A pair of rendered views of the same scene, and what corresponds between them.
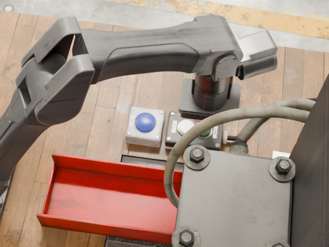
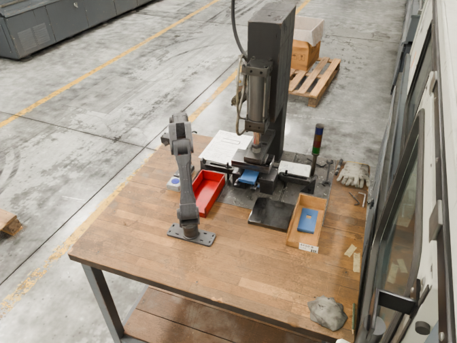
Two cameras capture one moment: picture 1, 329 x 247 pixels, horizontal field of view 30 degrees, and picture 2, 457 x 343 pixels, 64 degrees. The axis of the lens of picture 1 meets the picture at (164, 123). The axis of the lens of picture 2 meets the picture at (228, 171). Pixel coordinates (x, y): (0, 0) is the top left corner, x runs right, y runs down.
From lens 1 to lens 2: 1.30 m
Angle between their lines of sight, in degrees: 50
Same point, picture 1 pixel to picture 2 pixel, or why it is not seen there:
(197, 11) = (65, 248)
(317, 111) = (251, 37)
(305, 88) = not seen: hidden behind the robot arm
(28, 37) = (111, 216)
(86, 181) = not seen: hidden behind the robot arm
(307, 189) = (263, 45)
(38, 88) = (185, 142)
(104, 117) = (165, 197)
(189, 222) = (262, 67)
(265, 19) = (88, 222)
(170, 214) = (213, 183)
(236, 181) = (254, 62)
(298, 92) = not seen: hidden behind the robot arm
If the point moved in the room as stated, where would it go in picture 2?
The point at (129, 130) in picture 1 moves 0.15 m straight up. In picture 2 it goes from (176, 186) to (173, 160)
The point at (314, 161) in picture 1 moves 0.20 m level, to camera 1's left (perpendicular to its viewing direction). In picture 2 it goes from (260, 40) to (250, 60)
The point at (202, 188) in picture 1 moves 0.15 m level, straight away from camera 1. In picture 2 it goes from (255, 65) to (219, 60)
